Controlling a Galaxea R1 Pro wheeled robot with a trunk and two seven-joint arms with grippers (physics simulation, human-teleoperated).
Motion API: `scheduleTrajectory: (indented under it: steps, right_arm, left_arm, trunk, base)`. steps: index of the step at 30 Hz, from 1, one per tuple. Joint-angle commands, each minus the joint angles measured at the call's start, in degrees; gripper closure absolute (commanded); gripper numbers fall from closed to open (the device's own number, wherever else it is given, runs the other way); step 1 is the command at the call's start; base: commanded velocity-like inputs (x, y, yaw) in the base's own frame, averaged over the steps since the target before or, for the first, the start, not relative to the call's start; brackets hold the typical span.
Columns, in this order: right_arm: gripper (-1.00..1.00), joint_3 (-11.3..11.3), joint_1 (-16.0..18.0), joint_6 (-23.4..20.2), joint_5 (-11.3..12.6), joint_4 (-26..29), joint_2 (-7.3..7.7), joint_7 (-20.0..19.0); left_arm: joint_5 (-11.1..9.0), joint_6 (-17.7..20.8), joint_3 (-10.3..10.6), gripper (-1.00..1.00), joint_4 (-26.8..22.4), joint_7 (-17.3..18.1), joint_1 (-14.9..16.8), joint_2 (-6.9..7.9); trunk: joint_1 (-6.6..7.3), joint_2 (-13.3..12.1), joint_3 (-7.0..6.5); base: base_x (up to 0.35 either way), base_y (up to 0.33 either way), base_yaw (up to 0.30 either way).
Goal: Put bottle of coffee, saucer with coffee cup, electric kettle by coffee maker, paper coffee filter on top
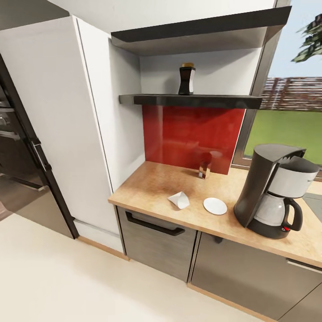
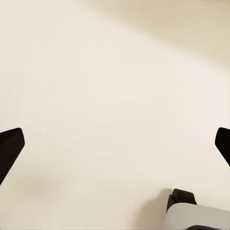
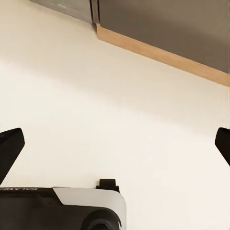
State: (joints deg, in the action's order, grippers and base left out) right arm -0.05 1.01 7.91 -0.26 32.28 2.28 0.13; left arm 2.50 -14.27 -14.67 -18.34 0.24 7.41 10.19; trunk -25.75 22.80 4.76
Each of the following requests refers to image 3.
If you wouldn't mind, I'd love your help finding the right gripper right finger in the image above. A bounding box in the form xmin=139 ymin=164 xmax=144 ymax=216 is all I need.
xmin=215 ymin=127 xmax=230 ymax=166

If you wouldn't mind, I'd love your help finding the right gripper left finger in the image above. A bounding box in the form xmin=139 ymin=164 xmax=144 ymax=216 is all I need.
xmin=0 ymin=127 xmax=25 ymax=185

